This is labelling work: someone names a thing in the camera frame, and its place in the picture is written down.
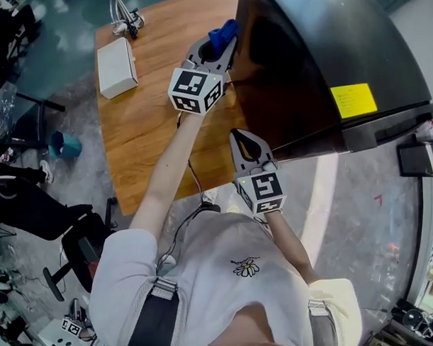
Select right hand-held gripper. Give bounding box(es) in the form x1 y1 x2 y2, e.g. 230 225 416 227
229 127 288 216

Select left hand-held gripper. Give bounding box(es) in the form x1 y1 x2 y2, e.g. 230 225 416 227
165 33 242 118

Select blue cleaning cloth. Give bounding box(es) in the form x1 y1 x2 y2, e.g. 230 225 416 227
207 18 241 57

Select black mini fridge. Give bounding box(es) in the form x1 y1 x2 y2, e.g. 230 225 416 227
230 0 433 165

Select person's left forearm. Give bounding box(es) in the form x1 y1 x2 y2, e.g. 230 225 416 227
124 111 208 233

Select person's right forearm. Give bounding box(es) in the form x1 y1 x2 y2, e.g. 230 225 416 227
265 209 320 287

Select person's left white sneaker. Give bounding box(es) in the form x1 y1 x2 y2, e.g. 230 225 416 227
201 187 220 206

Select person's black trousers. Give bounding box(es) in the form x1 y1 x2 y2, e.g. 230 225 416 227
194 201 222 216

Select white cardboard box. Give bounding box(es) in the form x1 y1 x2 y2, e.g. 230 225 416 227
96 36 140 101

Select yellow sticker label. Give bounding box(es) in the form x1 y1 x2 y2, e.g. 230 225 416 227
329 82 379 121

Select person's white flower-print t-shirt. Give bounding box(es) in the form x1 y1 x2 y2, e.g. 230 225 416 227
85 206 364 346

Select black monitor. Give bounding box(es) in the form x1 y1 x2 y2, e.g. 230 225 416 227
395 138 433 179

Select teal waste bin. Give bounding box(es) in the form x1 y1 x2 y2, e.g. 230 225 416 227
47 130 84 160

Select row of clear plastic bottles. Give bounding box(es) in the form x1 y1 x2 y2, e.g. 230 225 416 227
415 117 433 143

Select black office chair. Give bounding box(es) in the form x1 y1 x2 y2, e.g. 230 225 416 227
39 196 123 303

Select white panel with black buttons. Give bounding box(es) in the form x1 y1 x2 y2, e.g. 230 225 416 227
37 316 103 346

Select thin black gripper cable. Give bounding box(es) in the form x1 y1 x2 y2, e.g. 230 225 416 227
150 111 208 274

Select white adapter with cables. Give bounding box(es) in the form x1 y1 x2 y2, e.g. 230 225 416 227
109 0 147 41

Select glass desk with black frame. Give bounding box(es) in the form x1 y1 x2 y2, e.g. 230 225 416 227
0 77 68 151

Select dark harness strap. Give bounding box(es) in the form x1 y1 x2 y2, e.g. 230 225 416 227
120 276 183 346
307 296 346 346

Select white window frame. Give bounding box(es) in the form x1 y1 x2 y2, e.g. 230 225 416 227
400 177 433 305

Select black camera equipment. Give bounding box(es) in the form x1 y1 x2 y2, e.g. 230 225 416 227
390 297 433 341

